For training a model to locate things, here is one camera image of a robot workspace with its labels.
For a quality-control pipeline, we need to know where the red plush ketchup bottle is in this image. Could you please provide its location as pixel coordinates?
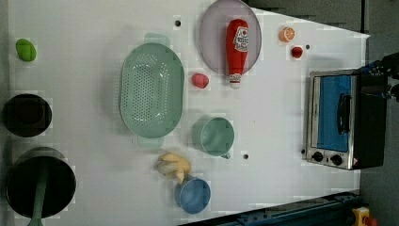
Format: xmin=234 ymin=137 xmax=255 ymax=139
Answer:
xmin=226 ymin=19 xmax=248 ymax=89

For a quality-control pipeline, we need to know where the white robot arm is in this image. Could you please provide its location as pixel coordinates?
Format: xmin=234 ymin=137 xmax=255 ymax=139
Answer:
xmin=360 ymin=53 xmax=399 ymax=101

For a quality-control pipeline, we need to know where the lavender round plate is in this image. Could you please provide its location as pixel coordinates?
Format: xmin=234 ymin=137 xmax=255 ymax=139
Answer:
xmin=199 ymin=0 xmax=262 ymax=75

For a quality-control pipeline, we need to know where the green cup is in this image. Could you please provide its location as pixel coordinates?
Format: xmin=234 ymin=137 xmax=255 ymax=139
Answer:
xmin=192 ymin=118 xmax=235 ymax=159

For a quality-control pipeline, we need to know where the pink plush strawberry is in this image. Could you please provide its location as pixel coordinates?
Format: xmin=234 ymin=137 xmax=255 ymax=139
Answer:
xmin=192 ymin=73 xmax=209 ymax=89

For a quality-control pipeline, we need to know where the green oval colander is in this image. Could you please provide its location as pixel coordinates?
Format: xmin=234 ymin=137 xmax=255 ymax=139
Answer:
xmin=120 ymin=33 xmax=184 ymax=148

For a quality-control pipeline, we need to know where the yellow plush banana bunch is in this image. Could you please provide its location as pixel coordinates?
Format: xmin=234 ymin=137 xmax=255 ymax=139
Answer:
xmin=157 ymin=153 xmax=191 ymax=185

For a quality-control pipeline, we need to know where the blue cup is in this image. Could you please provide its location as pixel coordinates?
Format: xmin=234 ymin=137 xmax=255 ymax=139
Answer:
xmin=174 ymin=175 xmax=211 ymax=214

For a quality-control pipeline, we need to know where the red strawberry toy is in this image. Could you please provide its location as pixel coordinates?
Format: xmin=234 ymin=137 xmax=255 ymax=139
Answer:
xmin=291 ymin=46 xmax=303 ymax=58

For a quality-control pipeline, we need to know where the orange slice toy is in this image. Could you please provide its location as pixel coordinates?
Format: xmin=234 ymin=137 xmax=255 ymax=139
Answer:
xmin=279 ymin=26 xmax=295 ymax=43

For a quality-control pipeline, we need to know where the silver black toaster oven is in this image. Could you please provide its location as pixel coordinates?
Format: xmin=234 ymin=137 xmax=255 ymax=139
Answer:
xmin=304 ymin=70 xmax=388 ymax=170

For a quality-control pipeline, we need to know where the black bowl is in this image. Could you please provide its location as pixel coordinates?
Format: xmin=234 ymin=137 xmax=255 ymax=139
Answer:
xmin=2 ymin=93 xmax=53 ymax=137

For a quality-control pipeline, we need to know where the green plush fruit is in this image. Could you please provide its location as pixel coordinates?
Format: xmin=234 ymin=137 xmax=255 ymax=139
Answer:
xmin=16 ymin=39 xmax=37 ymax=62

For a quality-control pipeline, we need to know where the yellow red clamp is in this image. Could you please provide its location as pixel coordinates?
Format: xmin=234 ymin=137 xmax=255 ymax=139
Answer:
xmin=352 ymin=207 xmax=378 ymax=226

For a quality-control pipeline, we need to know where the black pot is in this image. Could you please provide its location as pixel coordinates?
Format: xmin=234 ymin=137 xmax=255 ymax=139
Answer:
xmin=6 ymin=147 xmax=76 ymax=218

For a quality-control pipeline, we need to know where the green spatula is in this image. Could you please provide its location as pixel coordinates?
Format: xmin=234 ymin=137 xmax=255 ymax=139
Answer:
xmin=27 ymin=164 xmax=48 ymax=226

